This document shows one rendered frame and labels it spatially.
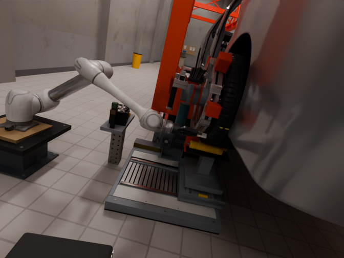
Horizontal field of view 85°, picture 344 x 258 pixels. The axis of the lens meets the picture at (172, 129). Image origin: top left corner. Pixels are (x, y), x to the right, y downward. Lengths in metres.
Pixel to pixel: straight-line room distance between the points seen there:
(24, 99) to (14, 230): 0.83
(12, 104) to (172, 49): 1.28
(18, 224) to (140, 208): 0.69
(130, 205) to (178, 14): 1.54
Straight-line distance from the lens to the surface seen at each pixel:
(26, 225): 1.47
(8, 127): 1.72
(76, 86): 1.61
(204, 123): 1.18
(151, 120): 1.01
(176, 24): 1.81
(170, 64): 1.80
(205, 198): 1.52
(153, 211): 1.41
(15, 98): 1.69
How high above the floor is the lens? 1.10
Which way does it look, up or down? 22 degrees down
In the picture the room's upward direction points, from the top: 15 degrees clockwise
